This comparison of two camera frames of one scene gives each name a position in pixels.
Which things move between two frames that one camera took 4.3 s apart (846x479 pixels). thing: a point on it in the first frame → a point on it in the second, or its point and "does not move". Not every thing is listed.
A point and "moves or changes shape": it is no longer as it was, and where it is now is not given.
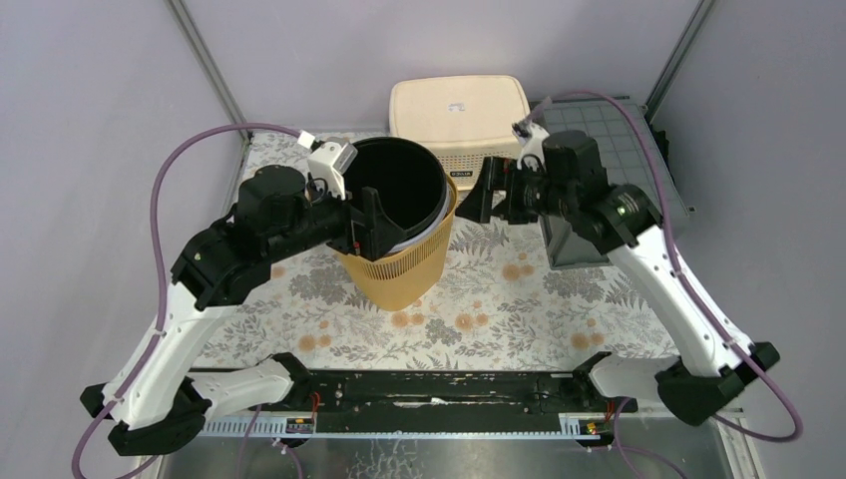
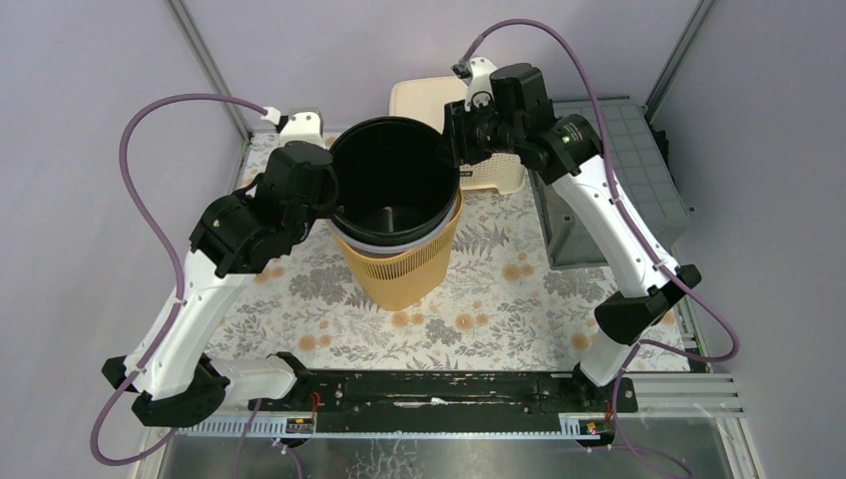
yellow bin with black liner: [416, 191] moves or changes shape
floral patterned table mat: [501, 305] does not move
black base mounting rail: [448, 400] does not move
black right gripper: [496, 175] → [455, 147]
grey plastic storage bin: [627, 160] does not move
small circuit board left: [299, 425] does not move
